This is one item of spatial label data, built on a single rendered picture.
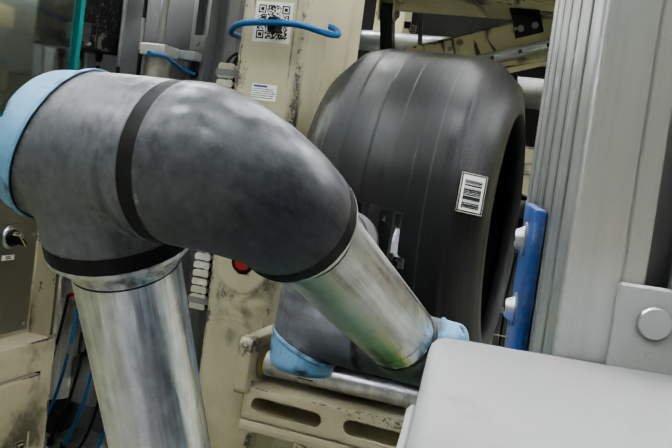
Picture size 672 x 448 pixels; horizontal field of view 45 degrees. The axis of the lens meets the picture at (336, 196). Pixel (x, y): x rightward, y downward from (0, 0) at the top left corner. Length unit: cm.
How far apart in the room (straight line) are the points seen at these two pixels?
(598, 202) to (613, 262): 2
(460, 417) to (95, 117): 40
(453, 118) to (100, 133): 78
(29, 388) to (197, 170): 105
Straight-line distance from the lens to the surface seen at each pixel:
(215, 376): 161
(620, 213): 32
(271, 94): 152
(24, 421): 154
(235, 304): 156
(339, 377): 142
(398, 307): 72
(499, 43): 183
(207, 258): 159
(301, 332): 90
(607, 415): 25
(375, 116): 128
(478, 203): 122
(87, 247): 60
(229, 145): 52
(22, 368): 150
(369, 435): 145
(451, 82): 132
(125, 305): 63
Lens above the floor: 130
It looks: 3 degrees down
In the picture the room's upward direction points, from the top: 8 degrees clockwise
